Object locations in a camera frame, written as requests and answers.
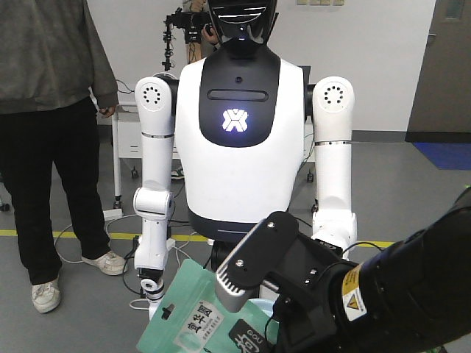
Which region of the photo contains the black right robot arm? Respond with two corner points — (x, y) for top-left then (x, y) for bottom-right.
(215, 190), (470, 352)

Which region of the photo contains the teal goji berry pouch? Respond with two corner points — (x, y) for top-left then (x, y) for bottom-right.
(137, 259), (278, 352)

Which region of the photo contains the white desk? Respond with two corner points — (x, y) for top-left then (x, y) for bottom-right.
(110, 101), (315, 210)

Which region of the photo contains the person in grey jacket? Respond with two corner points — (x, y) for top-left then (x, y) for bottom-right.
(1, 1), (126, 313)

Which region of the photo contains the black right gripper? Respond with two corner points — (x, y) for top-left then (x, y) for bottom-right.
(215, 211), (355, 352)

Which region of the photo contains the white humanoid robot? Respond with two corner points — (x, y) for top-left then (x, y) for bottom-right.
(133, 1), (357, 314)

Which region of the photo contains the person in beige hoodie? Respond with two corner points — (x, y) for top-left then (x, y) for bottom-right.
(182, 0), (222, 65)

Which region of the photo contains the black camera rig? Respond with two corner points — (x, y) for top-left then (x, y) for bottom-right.
(161, 10), (218, 73)

